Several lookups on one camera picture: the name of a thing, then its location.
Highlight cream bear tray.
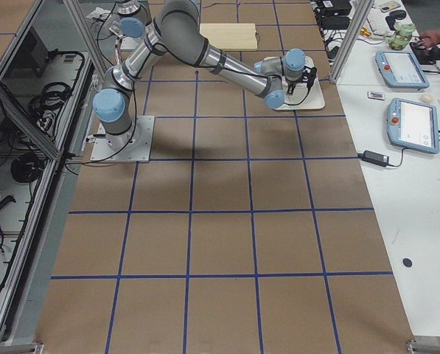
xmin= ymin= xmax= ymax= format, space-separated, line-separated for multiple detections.
xmin=255 ymin=49 xmax=324 ymax=111

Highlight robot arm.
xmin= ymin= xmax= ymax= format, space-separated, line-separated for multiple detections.
xmin=115 ymin=0 xmax=152 ymax=38
xmin=92 ymin=1 xmax=317 ymax=150

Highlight wooden cutting board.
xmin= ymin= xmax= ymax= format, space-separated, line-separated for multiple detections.
xmin=200 ymin=23 xmax=258 ymax=52

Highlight black power adapter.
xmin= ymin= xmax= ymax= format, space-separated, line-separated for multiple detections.
xmin=357 ymin=150 xmax=389 ymax=167

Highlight white round ball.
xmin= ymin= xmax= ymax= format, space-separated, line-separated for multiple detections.
xmin=419 ymin=94 xmax=433 ymax=104

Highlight aluminium frame post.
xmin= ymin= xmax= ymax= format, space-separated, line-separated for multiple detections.
xmin=329 ymin=0 xmax=374 ymax=84

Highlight lower blue teach pendant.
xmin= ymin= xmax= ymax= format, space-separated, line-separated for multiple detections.
xmin=386 ymin=98 xmax=439 ymax=154

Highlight side aluminium frame rail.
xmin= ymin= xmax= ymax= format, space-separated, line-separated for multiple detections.
xmin=0 ymin=81 xmax=62 ymax=161

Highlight person hand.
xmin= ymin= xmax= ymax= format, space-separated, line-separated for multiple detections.
xmin=419 ymin=27 xmax=440 ymax=48

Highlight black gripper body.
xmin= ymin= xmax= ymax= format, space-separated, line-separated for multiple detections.
xmin=285 ymin=66 xmax=317 ymax=91

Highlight small card box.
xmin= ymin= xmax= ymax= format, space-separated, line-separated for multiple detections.
xmin=367 ymin=91 xmax=385 ymax=101

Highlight upper blue teach pendant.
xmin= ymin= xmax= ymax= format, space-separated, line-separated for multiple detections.
xmin=374 ymin=51 xmax=430 ymax=89

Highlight black round cap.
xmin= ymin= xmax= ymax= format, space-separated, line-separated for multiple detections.
xmin=402 ymin=258 xmax=413 ymax=268

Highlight blue teach pendant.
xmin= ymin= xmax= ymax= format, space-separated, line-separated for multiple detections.
xmin=374 ymin=51 xmax=430 ymax=89
xmin=386 ymin=98 xmax=439 ymax=154

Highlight black electronics box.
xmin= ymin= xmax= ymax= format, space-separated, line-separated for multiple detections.
xmin=316 ymin=0 xmax=352 ymax=17

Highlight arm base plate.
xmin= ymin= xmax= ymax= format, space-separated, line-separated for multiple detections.
xmin=120 ymin=37 xmax=139 ymax=52
xmin=90 ymin=115 xmax=155 ymax=163

